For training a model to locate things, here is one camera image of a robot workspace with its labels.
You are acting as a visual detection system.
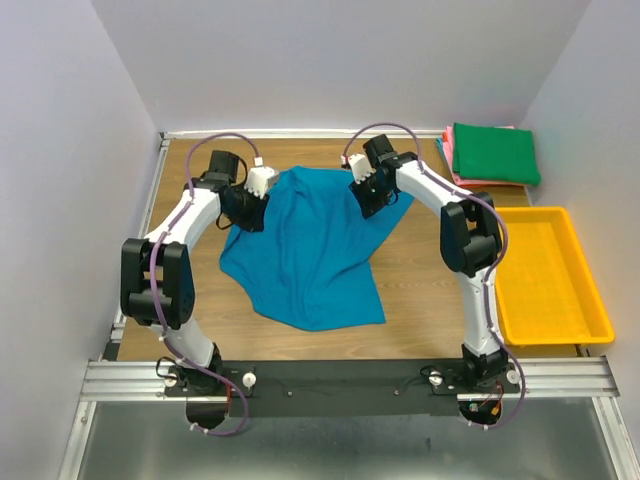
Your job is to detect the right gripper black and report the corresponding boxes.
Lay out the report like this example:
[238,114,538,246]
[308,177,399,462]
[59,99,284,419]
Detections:
[348,171,392,218]

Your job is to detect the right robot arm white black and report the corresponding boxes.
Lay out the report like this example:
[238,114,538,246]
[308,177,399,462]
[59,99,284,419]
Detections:
[340,135,509,392]

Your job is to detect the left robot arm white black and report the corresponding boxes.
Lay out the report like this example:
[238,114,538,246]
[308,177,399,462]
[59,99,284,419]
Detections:
[120,150,279,395]

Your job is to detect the light blue folded t shirt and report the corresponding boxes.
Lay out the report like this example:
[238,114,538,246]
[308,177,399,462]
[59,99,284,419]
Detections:
[435,137,453,173]

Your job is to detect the pink folded t shirt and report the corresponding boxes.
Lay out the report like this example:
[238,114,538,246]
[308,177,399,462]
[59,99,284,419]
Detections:
[443,124,521,189]

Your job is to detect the green folded t shirt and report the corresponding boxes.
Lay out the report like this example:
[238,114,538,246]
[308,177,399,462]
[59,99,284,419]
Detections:
[452,123,541,186]

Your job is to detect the yellow plastic tray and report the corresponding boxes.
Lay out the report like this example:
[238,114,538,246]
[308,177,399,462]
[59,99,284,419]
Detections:
[496,207,615,347]

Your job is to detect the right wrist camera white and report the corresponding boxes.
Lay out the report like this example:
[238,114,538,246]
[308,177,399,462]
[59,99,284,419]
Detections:
[347,154,375,184]

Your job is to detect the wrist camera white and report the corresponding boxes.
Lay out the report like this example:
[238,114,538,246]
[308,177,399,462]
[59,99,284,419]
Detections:
[347,154,375,184]
[244,166,280,199]

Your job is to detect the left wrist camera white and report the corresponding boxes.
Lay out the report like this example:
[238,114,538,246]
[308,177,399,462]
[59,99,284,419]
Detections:
[244,166,280,199]

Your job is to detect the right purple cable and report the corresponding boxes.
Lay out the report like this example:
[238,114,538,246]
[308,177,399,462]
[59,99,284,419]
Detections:
[340,121,527,433]

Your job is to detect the purple cable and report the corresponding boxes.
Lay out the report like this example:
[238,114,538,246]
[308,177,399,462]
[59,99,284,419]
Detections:
[340,121,527,433]
[148,131,266,437]

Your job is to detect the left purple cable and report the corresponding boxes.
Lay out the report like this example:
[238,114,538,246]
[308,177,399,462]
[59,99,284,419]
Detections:
[148,131,266,437]

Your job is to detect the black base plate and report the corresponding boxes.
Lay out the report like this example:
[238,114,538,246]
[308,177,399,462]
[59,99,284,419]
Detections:
[156,358,520,430]

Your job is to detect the aluminium frame rail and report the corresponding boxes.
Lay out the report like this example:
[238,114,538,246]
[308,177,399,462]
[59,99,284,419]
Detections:
[57,130,640,480]

